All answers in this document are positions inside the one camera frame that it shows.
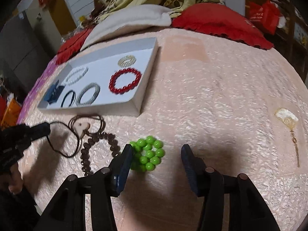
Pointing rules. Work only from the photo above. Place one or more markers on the grey refrigerator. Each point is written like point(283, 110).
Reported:
point(22, 51)

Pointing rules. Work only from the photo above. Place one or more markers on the brown cord wooden charm tie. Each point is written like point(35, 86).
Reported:
point(82, 128)

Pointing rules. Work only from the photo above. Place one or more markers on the cream white pillow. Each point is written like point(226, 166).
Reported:
point(129, 20)

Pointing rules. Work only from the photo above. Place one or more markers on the purple patterned bed sheet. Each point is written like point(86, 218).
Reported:
point(29, 101)

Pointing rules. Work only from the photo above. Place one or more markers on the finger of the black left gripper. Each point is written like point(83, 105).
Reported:
point(38, 131)

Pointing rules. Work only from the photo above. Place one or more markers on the person's left hand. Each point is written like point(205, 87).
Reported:
point(13, 181)

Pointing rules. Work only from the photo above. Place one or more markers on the red ruffled cushion right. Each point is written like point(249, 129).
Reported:
point(221, 21)

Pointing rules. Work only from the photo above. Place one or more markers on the pink quilted bedspread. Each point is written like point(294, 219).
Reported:
point(219, 97)

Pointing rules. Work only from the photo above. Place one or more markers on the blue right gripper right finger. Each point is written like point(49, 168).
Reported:
point(207, 183)

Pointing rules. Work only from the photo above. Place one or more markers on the red ruffled cushion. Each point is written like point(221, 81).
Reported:
point(221, 21)
point(72, 46)

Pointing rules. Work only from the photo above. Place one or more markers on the red gift bag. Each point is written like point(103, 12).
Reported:
point(265, 17)

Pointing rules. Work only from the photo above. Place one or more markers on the blue hair claw clip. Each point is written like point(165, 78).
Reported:
point(53, 93)

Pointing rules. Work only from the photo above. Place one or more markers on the red ruffled cushion left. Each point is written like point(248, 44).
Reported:
point(72, 46)

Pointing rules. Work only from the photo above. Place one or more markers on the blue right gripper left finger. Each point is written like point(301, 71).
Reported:
point(109, 182)

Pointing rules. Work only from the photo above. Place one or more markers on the white shallow cardboard tray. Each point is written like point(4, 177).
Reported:
point(108, 81)

